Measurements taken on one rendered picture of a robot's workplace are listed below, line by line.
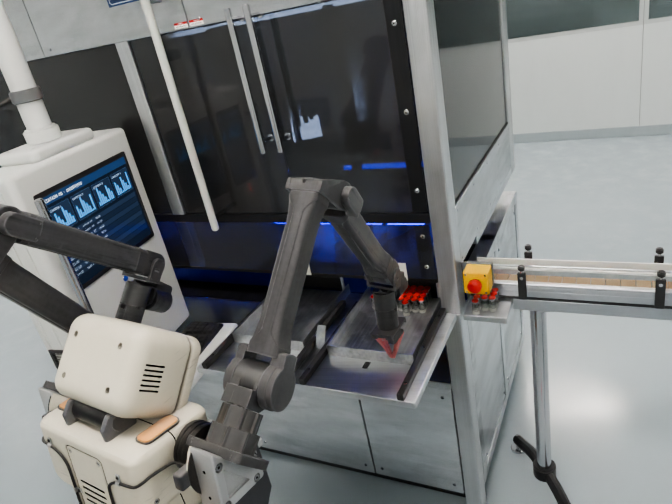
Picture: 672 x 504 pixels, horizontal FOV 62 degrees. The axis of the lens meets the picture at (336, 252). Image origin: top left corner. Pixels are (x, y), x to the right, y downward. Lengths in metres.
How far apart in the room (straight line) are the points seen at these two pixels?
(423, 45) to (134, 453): 1.09
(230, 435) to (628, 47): 5.53
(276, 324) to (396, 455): 1.34
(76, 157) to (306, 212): 0.99
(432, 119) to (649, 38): 4.67
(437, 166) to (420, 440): 1.04
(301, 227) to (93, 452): 0.51
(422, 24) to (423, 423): 1.31
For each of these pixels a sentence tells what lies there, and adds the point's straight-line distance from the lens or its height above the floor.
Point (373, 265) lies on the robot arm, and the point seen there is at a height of 1.22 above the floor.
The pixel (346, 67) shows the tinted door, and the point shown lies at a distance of 1.55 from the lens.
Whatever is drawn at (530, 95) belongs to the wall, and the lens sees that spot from 6.19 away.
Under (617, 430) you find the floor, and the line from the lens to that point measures 2.65.
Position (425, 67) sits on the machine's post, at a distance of 1.46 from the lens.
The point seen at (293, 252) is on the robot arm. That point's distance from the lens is 0.99.
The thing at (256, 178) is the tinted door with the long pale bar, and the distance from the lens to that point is 1.81.
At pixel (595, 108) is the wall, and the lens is 6.17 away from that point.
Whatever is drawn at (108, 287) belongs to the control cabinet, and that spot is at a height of 1.12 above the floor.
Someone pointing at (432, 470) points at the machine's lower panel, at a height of 0.18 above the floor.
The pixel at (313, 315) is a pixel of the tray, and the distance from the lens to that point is 1.84.
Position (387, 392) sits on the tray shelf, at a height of 0.88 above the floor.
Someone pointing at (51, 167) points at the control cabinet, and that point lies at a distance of 1.76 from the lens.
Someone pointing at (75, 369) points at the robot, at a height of 1.33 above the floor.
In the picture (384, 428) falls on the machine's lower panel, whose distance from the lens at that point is 2.16.
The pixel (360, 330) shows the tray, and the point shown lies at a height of 0.88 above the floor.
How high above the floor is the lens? 1.82
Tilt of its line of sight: 25 degrees down
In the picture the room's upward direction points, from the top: 12 degrees counter-clockwise
